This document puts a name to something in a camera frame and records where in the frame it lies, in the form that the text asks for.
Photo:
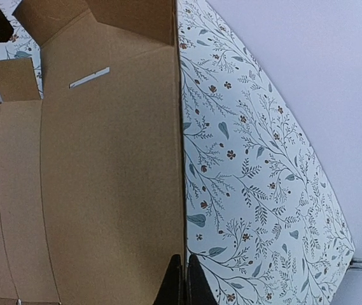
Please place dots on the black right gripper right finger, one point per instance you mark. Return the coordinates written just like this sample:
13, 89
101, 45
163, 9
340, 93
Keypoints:
198, 291

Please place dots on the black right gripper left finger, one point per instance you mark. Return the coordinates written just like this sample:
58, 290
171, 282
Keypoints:
171, 289

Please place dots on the brown cardboard box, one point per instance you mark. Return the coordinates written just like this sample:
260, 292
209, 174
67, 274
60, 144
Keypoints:
91, 192

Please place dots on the floral patterned table mat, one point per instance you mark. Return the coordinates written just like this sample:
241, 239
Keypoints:
259, 212

